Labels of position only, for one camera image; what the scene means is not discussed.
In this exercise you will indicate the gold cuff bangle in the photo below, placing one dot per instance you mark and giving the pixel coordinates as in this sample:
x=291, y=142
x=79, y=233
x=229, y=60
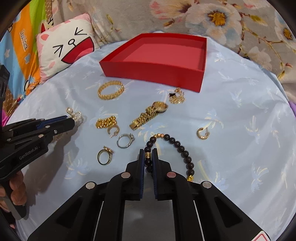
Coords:
x=111, y=90

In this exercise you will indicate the cartoon cat pillow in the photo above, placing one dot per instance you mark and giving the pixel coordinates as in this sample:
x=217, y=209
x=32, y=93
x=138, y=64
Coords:
x=62, y=45

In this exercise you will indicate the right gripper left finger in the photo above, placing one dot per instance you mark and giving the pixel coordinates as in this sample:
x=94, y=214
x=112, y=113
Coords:
x=127, y=186

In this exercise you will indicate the gold wristwatch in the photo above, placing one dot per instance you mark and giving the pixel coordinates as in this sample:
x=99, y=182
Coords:
x=150, y=112

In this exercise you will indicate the light blue satin cloth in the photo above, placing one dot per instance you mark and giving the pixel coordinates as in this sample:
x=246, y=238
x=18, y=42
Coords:
x=249, y=155

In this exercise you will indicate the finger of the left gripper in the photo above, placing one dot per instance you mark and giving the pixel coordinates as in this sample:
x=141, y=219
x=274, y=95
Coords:
x=11, y=142
x=31, y=124

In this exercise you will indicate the grey floral blanket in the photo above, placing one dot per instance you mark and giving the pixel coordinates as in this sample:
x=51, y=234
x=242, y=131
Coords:
x=252, y=29

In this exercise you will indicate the red shallow box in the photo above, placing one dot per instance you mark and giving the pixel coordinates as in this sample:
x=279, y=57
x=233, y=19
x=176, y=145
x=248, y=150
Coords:
x=166, y=58

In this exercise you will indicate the person's left hand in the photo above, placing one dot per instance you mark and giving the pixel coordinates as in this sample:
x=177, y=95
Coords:
x=18, y=195

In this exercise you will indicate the pearl charm pendant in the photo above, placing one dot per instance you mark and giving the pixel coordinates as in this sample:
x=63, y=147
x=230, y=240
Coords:
x=75, y=115

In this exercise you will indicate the small gold hoop earring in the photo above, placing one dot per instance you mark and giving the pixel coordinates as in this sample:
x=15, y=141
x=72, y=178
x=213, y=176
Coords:
x=113, y=131

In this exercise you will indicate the colourful cartoon bedsheet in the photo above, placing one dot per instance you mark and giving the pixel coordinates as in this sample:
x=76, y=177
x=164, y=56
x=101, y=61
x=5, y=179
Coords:
x=19, y=52

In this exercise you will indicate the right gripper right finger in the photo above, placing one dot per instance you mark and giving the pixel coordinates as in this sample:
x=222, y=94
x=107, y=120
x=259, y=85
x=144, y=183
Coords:
x=169, y=185

